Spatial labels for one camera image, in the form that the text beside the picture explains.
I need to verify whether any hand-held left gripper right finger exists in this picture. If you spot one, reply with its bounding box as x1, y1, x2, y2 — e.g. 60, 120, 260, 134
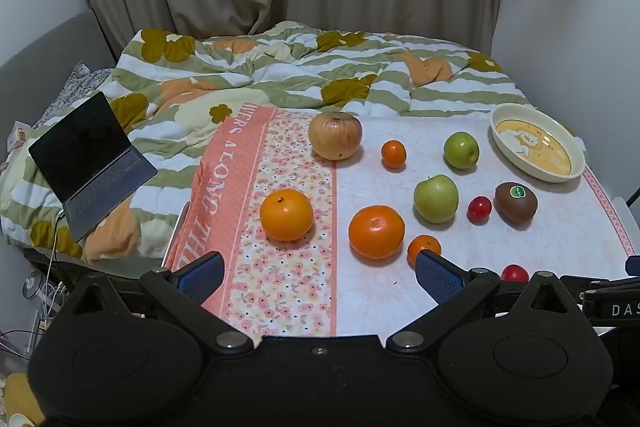
385, 249, 598, 355

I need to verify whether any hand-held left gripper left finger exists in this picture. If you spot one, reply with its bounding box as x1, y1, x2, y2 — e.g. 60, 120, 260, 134
52, 251, 256, 355

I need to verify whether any deep orange mandarin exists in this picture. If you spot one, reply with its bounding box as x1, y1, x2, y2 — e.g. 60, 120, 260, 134
348, 205, 406, 260

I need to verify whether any yellow-orange orange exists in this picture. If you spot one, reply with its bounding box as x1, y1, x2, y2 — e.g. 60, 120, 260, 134
259, 189, 315, 242

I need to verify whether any brown kiwi with green sticker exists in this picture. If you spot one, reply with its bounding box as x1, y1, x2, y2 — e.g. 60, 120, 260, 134
494, 182, 539, 226

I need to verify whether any green apple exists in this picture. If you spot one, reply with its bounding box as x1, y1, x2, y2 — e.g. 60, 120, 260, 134
413, 175, 460, 224
443, 132, 480, 170

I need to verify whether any small tangerine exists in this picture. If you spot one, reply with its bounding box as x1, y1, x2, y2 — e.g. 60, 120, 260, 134
381, 140, 407, 169
407, 235, 443, 269

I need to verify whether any cream oval cartoon bowl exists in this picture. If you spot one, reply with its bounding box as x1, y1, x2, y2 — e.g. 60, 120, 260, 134
489, 103, 586, 184

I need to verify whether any red cherry tomato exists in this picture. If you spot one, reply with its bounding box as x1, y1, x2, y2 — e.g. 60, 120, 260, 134
501, 264, 530, 283
467, 196, 493, 225

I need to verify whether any dark grey laptop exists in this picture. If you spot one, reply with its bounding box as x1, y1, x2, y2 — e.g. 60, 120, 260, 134
27, 91, 158, 244

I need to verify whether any yellow soft object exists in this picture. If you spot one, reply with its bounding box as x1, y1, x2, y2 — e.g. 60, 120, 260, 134
0, 372, 46, 427

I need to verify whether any grey patterned pillow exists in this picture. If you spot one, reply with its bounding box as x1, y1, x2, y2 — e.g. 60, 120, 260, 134
32, 61, 116, 128

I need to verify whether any green striped floral quilt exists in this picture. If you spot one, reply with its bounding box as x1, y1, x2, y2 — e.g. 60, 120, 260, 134
0, 21, 581, 263

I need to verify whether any grey padded headboard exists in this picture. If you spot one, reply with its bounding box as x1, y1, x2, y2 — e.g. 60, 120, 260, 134
0, 9, 118, 158

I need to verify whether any white charger cable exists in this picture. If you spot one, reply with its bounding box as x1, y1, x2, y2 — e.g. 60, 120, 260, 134
42, 207, 68, 323

